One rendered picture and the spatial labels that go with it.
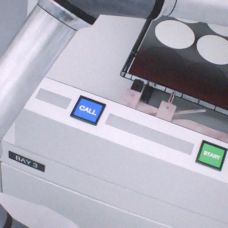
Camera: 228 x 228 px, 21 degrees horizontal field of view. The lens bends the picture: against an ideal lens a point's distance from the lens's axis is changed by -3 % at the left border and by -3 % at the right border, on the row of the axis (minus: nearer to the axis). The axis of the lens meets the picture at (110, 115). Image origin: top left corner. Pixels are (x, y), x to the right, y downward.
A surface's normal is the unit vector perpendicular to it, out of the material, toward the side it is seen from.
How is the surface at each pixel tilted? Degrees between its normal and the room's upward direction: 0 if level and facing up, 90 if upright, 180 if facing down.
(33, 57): 57
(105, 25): 0
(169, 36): 0
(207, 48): 0
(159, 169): 90
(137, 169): 90
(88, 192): 90
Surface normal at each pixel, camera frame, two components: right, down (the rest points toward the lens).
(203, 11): 0.14, 0.68
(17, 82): 0.20, 0.33
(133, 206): -0.34, 0.71
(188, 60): 0.12, -0.61
